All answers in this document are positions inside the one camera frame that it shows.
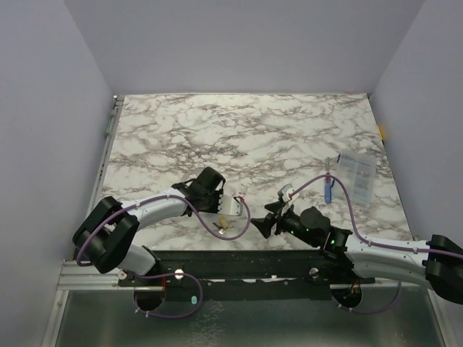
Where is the yellow key tag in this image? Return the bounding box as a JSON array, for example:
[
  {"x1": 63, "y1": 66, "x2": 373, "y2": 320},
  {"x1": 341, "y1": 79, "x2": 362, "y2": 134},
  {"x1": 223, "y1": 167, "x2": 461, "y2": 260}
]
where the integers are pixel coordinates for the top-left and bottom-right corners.
[{"x1": 219, "y1": 215, "x2": 230, "y2": 230}]

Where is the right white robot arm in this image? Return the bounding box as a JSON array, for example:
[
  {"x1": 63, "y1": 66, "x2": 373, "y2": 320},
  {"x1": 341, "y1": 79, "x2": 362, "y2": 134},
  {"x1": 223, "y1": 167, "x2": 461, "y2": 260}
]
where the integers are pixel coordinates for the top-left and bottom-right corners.
[{"x1": 250, "y1": 202, "x2": 462, "y2": 304}]

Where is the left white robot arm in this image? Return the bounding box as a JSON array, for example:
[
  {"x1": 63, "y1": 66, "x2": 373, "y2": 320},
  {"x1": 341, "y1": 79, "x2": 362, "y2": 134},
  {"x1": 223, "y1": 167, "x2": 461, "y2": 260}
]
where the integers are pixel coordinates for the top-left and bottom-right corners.
[{"x1": 72, "y1": 167, "x2": 226, "y2": 286}]

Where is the clear plastic organizer box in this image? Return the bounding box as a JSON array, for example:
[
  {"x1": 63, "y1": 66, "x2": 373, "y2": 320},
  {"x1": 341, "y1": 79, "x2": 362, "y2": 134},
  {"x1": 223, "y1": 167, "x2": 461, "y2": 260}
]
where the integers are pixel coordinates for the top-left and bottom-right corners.
[{"x1": 334, "y1": 150, "x2": 377, "y2": 207}]

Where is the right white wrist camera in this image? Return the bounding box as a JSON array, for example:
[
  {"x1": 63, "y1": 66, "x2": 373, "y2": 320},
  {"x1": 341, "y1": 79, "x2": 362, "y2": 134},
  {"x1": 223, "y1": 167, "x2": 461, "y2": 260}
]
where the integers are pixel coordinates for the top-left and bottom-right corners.
[{"x1": 277, "y1": 184, "x2": 295, "y2": 215}]

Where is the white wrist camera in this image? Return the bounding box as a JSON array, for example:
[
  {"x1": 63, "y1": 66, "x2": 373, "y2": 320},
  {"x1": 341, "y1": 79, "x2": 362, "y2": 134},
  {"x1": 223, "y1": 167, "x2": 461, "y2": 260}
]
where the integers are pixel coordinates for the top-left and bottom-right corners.
[
  {"x1": 277, "y1": 184, "x2": 295, "y2": 215},
  {"x1": 218, "y1": 194, "x2": 243, "y2": 217}
]

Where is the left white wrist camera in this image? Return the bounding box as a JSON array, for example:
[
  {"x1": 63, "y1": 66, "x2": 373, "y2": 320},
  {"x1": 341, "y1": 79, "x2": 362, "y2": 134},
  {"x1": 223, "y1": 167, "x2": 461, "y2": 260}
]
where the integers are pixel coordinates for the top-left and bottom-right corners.
[{"x1": 218, "y1": 194, "x2": 243, "y2": 217}]

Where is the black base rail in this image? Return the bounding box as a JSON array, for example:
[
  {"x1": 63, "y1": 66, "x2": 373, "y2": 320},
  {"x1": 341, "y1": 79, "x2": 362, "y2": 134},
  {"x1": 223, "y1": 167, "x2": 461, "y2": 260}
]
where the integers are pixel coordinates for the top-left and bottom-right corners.
[{"x1": 119, "y1": 250, "x2": 358, "y2": 301}]

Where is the left aluminium frame rail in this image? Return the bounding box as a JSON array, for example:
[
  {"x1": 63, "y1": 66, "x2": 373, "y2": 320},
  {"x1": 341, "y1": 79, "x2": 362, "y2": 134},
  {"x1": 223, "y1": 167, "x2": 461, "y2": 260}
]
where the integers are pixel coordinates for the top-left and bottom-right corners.
[{"x1": 84, "y1": 95, "x2": 125, "y2": 220}]

